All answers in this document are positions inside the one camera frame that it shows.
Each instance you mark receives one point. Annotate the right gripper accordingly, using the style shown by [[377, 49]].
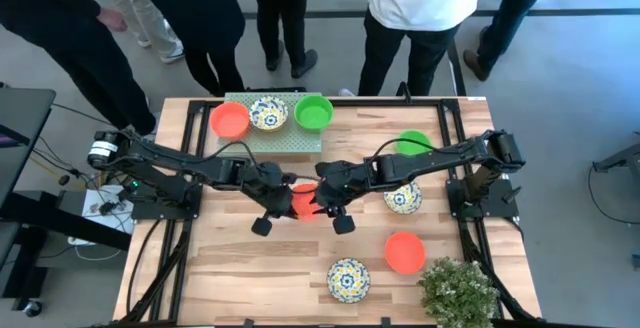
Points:
[[340, 183]]

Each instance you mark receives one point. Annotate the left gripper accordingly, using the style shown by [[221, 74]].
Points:
[[272, 188]]

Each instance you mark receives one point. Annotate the orange plastic mini bowl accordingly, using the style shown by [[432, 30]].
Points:
[[405, 253], [230, 120], [305, 203]]

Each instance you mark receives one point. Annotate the yellow blue-patterned ceramic bowl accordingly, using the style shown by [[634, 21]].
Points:
[[402, 200], [348, 280], [268, 113]]

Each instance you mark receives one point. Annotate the green plastic mini bowl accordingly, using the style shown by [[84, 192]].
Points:
[[412, 135], [313, 113]]

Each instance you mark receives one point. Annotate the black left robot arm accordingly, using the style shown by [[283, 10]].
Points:
[[165, 160]]

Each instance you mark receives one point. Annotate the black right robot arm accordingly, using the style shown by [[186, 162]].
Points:
[[440, 158]]

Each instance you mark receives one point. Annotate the green perforated metal shelf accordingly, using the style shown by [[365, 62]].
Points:
[[280, 143]]

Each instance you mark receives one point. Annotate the potted plant with white flowers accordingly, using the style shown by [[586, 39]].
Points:
[[457, 293]]

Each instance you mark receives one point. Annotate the white power box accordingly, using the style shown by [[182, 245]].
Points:
[[107, 215]]

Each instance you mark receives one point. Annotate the black equipment stand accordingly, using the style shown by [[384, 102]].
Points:
[[65, 218]]

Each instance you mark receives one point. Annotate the person's hand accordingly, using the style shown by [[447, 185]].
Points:
[[112, 19]]

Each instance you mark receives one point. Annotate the black side desk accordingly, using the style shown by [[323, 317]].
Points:
[[22, 133]]

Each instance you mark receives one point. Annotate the black caster wheel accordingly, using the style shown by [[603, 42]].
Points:
[[32, 308]]

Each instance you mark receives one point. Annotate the grey stand leg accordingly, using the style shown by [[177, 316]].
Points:
[[617, 158]]

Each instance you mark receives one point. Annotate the black aluminium table frame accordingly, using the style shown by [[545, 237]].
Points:
[[192, 128]]

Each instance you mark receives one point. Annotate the black clamp bracket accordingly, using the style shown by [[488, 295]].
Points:
[[404, 93]]

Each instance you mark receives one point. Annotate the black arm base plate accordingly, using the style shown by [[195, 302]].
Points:
[[150, 211], [500, 210]]

